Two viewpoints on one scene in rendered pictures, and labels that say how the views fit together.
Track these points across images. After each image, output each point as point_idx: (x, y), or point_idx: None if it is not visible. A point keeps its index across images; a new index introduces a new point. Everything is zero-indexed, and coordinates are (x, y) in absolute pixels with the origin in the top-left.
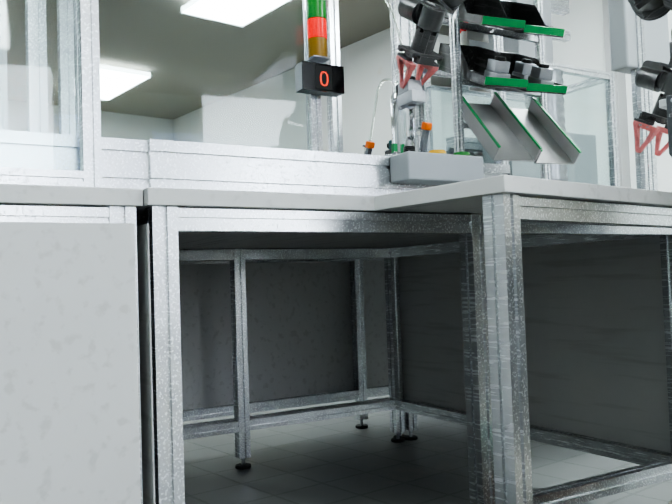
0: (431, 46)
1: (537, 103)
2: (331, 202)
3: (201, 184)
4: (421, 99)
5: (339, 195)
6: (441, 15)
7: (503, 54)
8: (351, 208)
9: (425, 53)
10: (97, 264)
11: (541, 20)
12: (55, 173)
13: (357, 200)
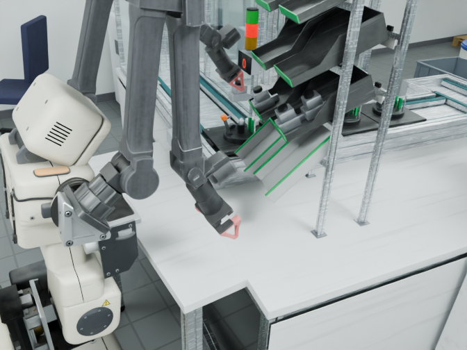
0: (218, 69)
1: (328, 137)
2: (153, 135)
3: (156, 106)
4: (231, 99)
5: (153, 133)
6: (207, 53)
7: (362, 72)
8: (156, 141)
9: (219, 72)
10: None
11: (326, 56)
12: None
13: (156, 139)
